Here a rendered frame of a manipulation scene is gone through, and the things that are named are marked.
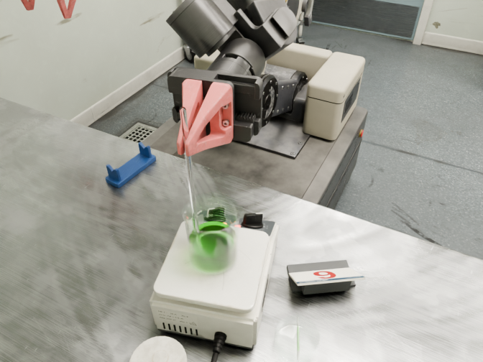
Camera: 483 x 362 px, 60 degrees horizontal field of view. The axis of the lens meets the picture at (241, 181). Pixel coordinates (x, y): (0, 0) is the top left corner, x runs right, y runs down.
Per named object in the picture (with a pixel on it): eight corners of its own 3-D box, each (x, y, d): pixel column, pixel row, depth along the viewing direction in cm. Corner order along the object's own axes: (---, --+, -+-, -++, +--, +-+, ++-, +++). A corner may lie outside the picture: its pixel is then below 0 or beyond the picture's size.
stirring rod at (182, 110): (198, 251, 50) (180, 105, 37) (202, 251, 50) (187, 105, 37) (195, 254, 50) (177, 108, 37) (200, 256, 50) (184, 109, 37)
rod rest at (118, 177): (144, 154, 82) (141, 138, 79) (157, 159, 80) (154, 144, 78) (105, 182, 76) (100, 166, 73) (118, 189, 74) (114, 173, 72)
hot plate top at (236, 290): (183, 222, 57) (182, 217, 57) (270, 236, 55) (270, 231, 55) (151, 296, 48) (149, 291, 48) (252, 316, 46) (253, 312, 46)
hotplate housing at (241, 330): (199, 221, 68) (195, 184, 63) (279, 234, 66) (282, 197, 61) (148, 349, 52) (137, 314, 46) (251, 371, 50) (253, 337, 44)
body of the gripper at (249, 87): (258, 85, 42) (275, 54, 47) (164, 72, 44) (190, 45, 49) (257, 138, 46) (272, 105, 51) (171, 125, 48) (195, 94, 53)
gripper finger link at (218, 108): (207, 123, 36) (238, 75, 43) (132, 111, 38) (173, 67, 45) (211, 182, 41) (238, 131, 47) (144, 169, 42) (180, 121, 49)
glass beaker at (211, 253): (182, 277, 50) (175, 228, 44) (193, 236, 55) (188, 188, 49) (241, 283, 49) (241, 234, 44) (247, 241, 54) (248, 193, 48)
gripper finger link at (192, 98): (228, 126, 36) (256, 77, 43) (152, 114, 37) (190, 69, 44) (230, 186, 40) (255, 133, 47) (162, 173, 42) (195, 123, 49)
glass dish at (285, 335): (272, 324, 54) (272, 314, 53) (314, 322, 54) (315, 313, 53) (276, 365, 50) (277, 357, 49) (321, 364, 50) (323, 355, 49)
